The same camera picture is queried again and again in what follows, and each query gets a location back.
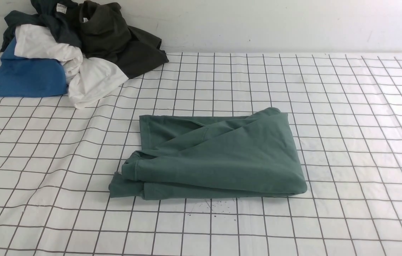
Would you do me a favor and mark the green long sleeve shirt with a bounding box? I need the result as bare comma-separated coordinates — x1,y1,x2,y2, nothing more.
109,107,308,200

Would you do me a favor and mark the blue shirt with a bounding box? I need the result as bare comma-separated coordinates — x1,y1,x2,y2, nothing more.
0,39,68,98

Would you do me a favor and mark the white shirt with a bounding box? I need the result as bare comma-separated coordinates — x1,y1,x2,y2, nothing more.
14,24,128,109

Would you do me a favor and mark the dark navy shirt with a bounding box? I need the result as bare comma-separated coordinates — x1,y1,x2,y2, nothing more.
0,0,82,52

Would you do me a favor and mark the dark olive shirt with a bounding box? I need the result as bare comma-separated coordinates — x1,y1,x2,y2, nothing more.
73,0,169,79

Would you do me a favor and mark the white grid tablecloth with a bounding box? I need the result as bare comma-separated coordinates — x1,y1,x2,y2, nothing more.
0,53,402,256

